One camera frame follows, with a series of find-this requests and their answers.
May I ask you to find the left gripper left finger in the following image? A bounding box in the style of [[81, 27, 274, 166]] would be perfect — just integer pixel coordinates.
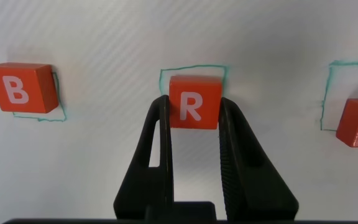
[[112, 95, 174, 222]]

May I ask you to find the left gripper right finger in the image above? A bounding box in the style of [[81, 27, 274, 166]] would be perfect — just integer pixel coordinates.
[[218, 96, 300, 222]]

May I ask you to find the orange block letter B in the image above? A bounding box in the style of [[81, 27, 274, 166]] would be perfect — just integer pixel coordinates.
[[0, 62, 60, 114]]

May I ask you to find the orange block letter R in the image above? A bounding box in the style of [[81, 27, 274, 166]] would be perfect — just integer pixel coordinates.
[[168, 75, 223, 130]]

